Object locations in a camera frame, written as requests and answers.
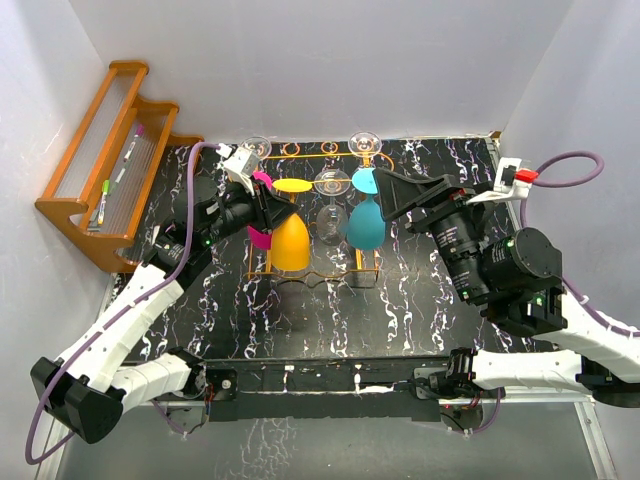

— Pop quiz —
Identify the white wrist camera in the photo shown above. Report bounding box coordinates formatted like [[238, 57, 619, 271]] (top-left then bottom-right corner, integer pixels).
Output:
[[467, 157, 539, 205], [216, 143, 260, 196]]

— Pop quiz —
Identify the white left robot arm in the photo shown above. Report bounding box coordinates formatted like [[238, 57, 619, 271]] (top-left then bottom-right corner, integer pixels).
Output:
[[30, 178, 298, 444]]

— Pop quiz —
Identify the pink capped marker pen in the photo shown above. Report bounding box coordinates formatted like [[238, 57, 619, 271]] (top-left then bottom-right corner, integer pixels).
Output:
[[123, 124, 144, 163]]

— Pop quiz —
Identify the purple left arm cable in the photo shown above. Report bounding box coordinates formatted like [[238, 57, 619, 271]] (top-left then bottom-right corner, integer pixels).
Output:
[[24, 142, 231, 466]]

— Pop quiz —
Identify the orange wooden tiered shelf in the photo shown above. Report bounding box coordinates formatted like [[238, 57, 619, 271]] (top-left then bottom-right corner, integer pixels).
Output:
[[35, 60, 200, 273]]

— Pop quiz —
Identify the green capped marker pen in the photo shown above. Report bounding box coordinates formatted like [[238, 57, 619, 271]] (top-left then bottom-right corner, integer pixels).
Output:
[[97, 179, 118, 226]]

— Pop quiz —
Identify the orange plastic wine glass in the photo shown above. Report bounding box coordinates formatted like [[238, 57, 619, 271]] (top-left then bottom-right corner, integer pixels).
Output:
[[271, 178, 312, 271]]

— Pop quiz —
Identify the clear wine glass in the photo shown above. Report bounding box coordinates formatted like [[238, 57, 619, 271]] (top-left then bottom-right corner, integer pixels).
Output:
[[314, 169, 351, 246], [348, 131, 382, 168], [241, 136, 272, 160]]

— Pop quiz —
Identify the pink plastic wine glass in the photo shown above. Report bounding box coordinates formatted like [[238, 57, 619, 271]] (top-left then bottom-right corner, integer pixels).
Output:
[[247, 171, 272, 251]]

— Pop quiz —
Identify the gold wire wine glass rack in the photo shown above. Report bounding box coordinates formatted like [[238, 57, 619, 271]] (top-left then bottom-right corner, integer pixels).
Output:
[[247, 132, 395, 281]]

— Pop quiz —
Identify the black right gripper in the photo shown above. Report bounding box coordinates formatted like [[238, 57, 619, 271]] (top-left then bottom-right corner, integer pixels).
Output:
[[374, 168, 495, 304]]

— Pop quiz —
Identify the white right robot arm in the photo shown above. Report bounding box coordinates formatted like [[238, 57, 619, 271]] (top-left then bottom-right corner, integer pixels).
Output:
[[373, 160, 639, 408]]

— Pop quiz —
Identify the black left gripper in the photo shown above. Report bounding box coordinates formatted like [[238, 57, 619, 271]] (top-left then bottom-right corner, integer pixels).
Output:
[[201, 175, 297, 246]]

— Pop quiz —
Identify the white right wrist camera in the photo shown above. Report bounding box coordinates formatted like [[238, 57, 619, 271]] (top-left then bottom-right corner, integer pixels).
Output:
[[467, 157, 539, 205]]

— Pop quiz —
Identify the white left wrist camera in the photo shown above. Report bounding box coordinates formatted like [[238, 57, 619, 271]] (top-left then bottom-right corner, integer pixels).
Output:
[[216, 143, 260, 196]]

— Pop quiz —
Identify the blue plastic wine glass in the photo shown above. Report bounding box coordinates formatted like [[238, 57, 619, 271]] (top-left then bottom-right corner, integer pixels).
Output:
[[346, 167, 386, 251]]

